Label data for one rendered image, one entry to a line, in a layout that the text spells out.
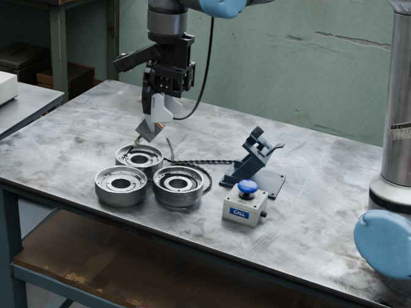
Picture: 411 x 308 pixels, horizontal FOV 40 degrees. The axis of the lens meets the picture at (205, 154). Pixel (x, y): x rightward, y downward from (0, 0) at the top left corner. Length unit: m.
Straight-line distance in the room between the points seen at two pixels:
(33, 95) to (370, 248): 1.34
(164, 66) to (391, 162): 0.48
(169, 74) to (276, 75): 1.72
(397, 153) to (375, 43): 1.83
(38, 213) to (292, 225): 1.23
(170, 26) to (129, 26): 1.98
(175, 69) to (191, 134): 0.38
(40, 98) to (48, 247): 0.62
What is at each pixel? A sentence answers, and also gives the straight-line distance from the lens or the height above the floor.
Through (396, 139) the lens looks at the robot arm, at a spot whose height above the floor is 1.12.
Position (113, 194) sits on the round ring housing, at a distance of 1.14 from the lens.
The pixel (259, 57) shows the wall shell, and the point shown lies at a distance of 2.79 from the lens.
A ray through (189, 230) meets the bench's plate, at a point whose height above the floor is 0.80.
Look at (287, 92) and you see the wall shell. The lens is 2.80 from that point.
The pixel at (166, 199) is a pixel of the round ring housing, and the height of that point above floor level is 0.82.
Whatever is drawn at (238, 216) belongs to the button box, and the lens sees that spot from 1.13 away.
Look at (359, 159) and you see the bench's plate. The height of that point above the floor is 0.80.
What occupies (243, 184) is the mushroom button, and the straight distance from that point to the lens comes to 1.12.
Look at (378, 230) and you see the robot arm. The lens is 0.86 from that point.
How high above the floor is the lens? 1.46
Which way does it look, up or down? 29 degrees down
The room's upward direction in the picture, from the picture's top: 5 degrees clockwise
